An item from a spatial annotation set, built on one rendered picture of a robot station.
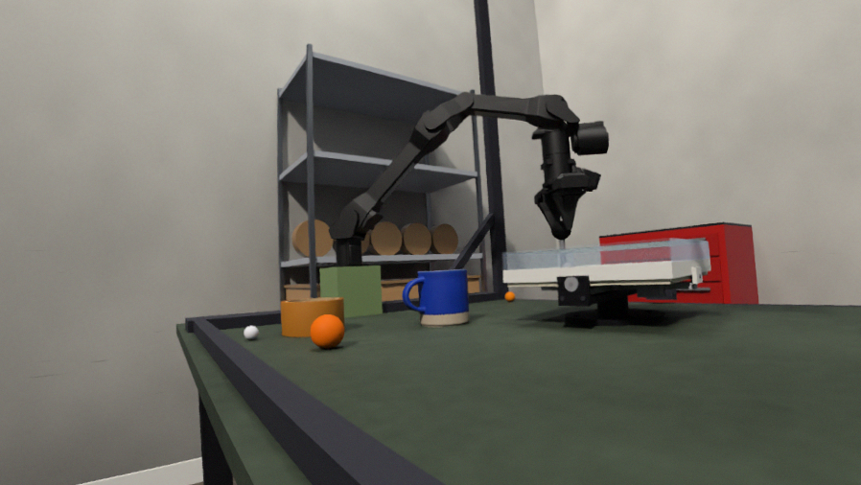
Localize blue ceramic mug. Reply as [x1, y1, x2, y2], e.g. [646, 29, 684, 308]
[403, 269, 470, 327]

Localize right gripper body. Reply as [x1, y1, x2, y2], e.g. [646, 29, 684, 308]
[534, 153, 591, 204]

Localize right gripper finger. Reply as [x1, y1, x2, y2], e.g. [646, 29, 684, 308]
[537, 202, 560, 228]
[552, 191, 587, 230]

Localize orange cylinder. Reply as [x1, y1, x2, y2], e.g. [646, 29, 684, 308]
[281, 297, 345, 337]

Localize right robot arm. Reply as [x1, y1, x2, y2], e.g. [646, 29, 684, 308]
[328, 92, 609, 267]

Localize white ball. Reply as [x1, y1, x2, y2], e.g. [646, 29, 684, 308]
[244, 326, 259, 340]

